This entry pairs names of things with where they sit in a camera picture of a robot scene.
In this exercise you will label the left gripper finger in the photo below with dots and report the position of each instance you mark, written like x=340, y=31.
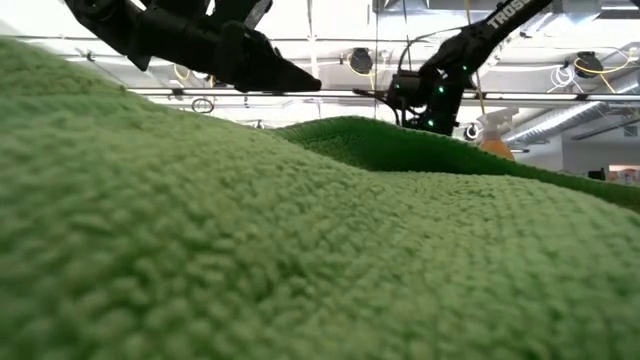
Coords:
x=270, y=70

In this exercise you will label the green microfiber towel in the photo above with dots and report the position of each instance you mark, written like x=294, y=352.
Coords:
x=300, y=250

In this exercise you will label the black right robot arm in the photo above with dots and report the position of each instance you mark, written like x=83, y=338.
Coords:
x=480, y=35

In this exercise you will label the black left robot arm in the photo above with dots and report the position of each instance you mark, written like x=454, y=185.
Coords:
x=115, y=25

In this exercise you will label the orange spray bottle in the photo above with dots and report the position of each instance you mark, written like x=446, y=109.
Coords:
x=497, y=148

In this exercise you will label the long ceiling light strip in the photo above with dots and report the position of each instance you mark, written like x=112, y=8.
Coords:
x=525, y=96

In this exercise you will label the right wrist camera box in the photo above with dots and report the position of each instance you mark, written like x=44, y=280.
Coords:
x=406, y=90

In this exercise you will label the silver ventilation duct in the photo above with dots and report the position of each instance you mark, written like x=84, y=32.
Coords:
x=560, y=120

